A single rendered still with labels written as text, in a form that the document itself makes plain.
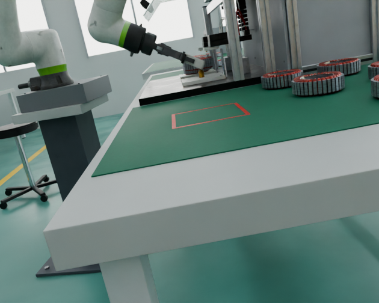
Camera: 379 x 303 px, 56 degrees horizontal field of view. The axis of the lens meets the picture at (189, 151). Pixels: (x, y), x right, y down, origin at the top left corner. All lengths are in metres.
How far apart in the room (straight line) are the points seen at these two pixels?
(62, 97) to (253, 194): 1.31
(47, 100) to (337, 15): 1.15
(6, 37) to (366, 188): 1.42
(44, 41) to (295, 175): 1.42
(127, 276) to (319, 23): 0.95
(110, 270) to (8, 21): 1.27
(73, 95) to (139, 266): 1.21
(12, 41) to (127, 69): 4.56
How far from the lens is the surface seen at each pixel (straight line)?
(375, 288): 1.46
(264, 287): 1.45
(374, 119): 0.60
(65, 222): 0.41
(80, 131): 1.67
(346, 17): 1.24
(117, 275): 0.47
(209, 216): 0.38
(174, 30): 6.04
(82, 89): 1.57
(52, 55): 1.70
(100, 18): 1.28
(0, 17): 1.59
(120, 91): 6.14
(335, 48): 1.22
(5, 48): 1.62
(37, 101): 1.67
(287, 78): 0.98
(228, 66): 1.55
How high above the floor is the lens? 0.90
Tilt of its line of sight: 16 degrees down
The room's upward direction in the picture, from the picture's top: 11 degrees counter-clockwise
